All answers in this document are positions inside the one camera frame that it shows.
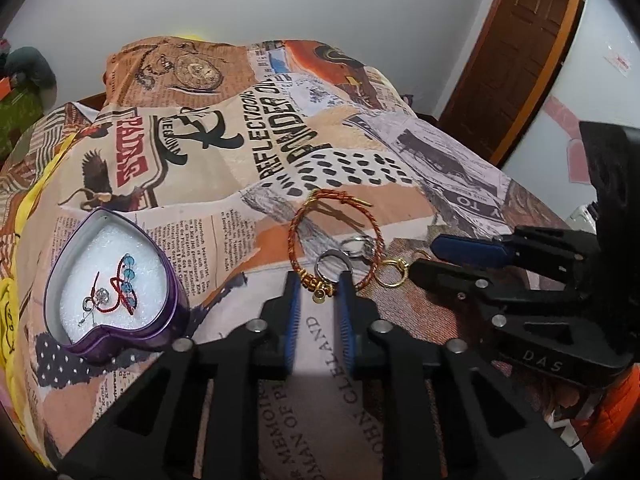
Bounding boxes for green bag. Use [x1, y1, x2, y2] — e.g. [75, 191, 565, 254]
[0, 46, 59, 162]

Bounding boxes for pink wall sticker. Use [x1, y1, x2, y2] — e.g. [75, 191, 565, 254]
[541, 96, 594, 187]

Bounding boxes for small silver ring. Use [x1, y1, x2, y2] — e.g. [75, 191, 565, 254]
[342, 236, 375, 261]

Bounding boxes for silver pendant ring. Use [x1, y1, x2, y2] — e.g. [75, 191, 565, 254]
[76, 286, 114, 327]

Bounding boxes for red gold twisted bangle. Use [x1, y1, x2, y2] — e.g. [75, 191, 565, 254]
[288, 188, 384, 307]

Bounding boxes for large silver ring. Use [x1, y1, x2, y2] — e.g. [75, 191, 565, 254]
[315, 251, 354, 286]

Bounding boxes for red string bracelet blue beads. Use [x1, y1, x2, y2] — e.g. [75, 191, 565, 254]
[92, 254, 139, 317]

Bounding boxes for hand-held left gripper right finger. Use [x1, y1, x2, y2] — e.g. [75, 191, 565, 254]
[336, 270, 586, 480]

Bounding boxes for white wall sticker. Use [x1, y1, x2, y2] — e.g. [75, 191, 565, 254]
[602, 39, 639, 80]

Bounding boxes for brown wooden door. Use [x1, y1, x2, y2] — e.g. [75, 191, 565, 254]
[439, 0, 587, 169]

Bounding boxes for purple heart-shaped tin box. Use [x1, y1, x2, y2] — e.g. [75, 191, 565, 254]
[44, 207, 191, 364]

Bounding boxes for yellow cloth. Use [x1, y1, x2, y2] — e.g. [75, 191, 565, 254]
[0, 157, 81, 376]

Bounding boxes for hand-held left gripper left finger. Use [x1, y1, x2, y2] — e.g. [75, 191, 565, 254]
[57, 270, 303, 480]

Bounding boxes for gold ring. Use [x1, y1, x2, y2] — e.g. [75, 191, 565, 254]
[377, 258, 412, 289]

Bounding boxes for orange cloth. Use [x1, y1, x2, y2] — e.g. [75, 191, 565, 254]
[569, 359, 640, 467]

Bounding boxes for printed newspaper-pattern blanket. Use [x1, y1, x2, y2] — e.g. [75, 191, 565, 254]
[0, 35, 601, 480]

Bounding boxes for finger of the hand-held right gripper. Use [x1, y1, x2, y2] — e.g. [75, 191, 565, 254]
[431, 226, 599, 287]
[410, 258, 632, 389]

